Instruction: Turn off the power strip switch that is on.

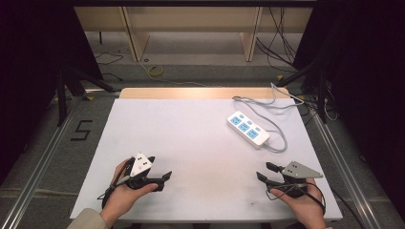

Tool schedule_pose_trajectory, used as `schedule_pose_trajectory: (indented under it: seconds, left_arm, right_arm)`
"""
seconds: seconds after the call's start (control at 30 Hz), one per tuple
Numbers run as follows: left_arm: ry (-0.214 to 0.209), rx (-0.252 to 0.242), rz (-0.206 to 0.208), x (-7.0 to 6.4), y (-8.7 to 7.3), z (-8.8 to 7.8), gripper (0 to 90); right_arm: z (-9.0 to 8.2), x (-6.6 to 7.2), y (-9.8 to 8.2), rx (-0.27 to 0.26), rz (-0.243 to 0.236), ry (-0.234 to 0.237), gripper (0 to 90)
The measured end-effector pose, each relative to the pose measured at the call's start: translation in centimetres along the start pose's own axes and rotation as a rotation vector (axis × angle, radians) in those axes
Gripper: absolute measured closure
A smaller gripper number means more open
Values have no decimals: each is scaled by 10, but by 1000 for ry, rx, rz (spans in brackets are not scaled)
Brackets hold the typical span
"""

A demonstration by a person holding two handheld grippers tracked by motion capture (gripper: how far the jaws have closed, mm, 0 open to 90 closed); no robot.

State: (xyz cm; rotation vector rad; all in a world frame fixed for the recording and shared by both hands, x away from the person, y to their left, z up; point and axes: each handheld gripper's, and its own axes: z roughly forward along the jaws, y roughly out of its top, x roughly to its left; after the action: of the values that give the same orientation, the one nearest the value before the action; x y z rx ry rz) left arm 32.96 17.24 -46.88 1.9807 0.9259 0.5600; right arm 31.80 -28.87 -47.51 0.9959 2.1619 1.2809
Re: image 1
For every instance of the white power strip blue sockets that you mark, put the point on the white power strip blue sockets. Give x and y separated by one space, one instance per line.
245 129

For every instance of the person's right hand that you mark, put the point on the person's right hand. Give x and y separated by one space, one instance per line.
305 210

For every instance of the white table mat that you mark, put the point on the white table mat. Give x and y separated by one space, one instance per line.
191 159

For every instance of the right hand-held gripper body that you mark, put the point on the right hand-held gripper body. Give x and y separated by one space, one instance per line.
297 173

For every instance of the yellow tape roll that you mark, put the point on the yellow tape roll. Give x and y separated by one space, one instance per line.
150 70

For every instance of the black curtain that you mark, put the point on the black curtain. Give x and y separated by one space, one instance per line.
28 63
369 79

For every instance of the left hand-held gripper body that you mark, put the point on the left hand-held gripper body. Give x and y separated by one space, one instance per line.
140 165

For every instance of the person's left hand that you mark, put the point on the person's left hand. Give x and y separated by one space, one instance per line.
122 198

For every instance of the aluminium floor rail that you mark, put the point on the aluminium floor rail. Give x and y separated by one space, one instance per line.
35 175
347 178

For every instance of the light wooden desk frame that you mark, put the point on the light wooden desk frame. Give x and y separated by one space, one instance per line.
191 19

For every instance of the black metal stand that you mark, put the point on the black metal stand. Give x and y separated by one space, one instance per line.
322 95
61 95

